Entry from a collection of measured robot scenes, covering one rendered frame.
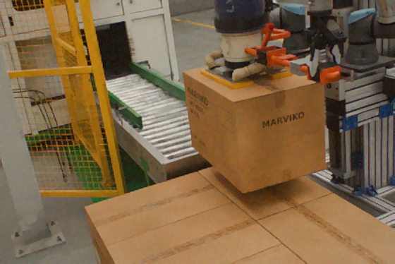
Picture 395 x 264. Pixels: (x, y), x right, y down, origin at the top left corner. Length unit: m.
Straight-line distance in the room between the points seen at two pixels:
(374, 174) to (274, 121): 1.08
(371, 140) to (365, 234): 0.92
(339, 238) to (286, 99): 0.57
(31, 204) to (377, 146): 2.05
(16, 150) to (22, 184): 0.22
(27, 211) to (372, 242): 2.10
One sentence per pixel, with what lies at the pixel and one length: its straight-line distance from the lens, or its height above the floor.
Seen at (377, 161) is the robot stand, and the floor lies 0.40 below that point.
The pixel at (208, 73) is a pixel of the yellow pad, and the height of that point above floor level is 1.10.
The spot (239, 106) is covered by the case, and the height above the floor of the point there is 1.05.
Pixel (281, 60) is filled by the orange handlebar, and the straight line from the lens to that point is 1.95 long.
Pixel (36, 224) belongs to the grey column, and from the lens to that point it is 3.39.
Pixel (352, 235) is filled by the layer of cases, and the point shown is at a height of 0.54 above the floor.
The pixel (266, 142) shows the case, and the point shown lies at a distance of 2.08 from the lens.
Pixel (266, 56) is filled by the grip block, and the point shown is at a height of 1.21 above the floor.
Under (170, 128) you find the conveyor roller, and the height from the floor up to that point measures 0.53.
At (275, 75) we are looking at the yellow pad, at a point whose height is 1.09.
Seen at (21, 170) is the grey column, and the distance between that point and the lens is 3.24.
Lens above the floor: 1.68
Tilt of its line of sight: 21 degrees down
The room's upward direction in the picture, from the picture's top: 8 degrees counter-clockwise
